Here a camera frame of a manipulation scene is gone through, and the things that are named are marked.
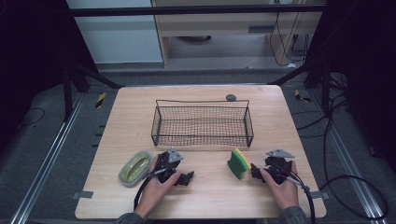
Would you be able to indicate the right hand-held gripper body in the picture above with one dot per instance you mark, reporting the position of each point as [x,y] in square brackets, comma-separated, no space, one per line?
[277,166]

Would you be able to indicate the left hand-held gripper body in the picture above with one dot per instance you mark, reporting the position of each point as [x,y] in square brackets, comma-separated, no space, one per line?
[169,160]

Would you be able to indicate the yellow and green sponge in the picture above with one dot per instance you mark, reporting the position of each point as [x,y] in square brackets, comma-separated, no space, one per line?
[238,165]

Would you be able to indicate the green soap dish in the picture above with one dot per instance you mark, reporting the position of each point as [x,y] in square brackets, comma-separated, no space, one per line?
[136,169]

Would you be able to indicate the person's right hand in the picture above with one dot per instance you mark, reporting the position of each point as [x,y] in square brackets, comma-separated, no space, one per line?
[281,193]

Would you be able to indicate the person's left hand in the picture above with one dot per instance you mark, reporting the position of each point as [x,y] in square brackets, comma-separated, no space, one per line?
[155,193]

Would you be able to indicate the black and yellow tape strip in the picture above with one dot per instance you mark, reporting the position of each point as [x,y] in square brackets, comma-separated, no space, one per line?
[301,97]
[100,99]

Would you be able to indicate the grey round knob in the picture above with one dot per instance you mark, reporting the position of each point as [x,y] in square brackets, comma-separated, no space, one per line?
[231,97]

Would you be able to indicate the black metal stand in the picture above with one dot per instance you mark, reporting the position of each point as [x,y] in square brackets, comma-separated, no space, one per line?
[67,93]
[326,87]

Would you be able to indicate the white cabinet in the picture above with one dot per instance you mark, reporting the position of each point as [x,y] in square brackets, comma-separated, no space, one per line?
[121,40]

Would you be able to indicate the black curtain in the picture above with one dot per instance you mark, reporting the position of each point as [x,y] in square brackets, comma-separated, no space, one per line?
[364,62]
[28,56]

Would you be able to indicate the black horizontal bar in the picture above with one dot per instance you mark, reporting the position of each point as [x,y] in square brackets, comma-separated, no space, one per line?
[186,11]

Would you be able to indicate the grey table bracket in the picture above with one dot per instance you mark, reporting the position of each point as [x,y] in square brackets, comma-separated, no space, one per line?
[82,195]
[320,195]

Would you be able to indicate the aluminium floor rail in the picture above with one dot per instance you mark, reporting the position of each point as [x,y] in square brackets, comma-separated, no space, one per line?
[46,161]
[351,168]

